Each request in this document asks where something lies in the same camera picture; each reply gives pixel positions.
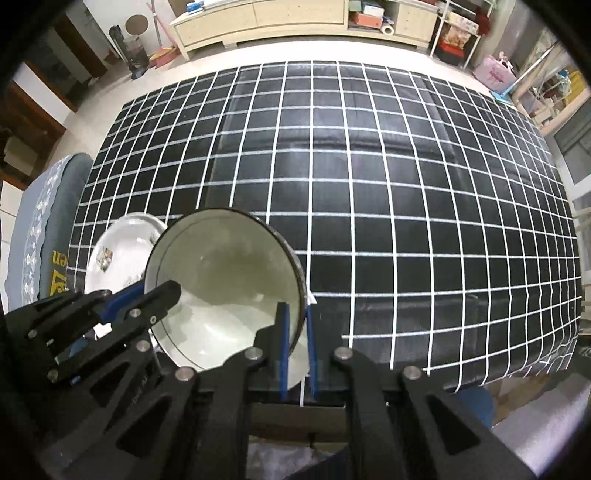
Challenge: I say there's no white metal shelf rack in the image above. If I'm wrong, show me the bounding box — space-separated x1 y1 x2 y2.
429 0 496 70

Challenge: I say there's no black vacuum cleaner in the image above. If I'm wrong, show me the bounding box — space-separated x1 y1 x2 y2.
108 26 150 80

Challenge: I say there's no white grey speckled bowl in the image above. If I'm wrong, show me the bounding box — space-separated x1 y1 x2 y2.
287 291 317 390

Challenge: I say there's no blue grey lace-covered chair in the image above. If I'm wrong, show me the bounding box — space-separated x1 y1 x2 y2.
2 153 93 312

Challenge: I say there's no cream wooden tv cabinet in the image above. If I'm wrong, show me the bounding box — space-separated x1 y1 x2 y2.
169 1 438 58

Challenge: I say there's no black white grid tablecloth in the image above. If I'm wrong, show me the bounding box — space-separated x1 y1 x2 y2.
67 61 581 388

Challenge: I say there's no white plate bear print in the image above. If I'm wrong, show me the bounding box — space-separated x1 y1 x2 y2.
84 213 166 294

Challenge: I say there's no cream floral pattern bowl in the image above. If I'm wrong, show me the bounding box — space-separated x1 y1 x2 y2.
144 208 308 370

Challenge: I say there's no wooden framed floor mirror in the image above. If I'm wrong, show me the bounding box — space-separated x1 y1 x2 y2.
510 41 590 137

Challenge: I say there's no red dustpan with broom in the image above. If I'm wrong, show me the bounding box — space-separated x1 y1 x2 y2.
146 0 180 69

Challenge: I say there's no pink gift bag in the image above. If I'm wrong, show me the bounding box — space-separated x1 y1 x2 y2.
472 51 517 93

